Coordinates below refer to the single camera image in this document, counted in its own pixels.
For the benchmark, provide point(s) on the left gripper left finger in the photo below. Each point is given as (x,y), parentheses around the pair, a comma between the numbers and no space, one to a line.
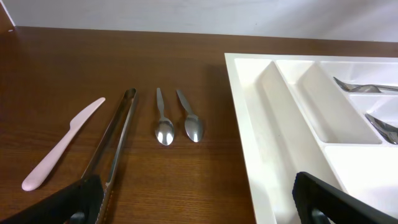
(79,202)

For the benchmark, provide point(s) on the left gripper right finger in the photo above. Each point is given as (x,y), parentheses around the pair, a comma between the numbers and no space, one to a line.
(319,202)

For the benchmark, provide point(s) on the long metal tongs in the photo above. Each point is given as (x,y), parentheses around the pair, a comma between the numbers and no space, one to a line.
(103,166)

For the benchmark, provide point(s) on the pink plastic knife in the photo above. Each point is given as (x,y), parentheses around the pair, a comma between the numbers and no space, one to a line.
(45,166)

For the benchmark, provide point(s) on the large metal spoon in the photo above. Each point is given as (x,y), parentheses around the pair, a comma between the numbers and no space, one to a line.
(391,137)
(381,126)

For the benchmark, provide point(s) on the small metal teaspoon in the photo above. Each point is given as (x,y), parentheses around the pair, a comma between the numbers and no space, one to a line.
(164,132)
(193,125)

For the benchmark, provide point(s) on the metal fork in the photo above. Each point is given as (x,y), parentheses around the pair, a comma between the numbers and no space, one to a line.
(347,87)
(366,89)

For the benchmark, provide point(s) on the white plastic cutlery tray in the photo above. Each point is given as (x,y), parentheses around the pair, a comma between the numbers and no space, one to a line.
(293,117)

